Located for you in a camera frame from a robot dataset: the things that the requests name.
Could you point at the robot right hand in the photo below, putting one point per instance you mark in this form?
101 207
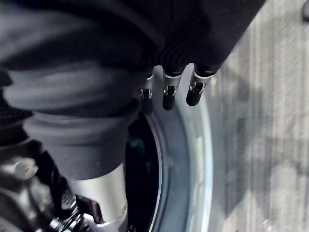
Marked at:
101 60

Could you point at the robot silver and black leg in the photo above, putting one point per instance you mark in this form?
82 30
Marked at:
31 193

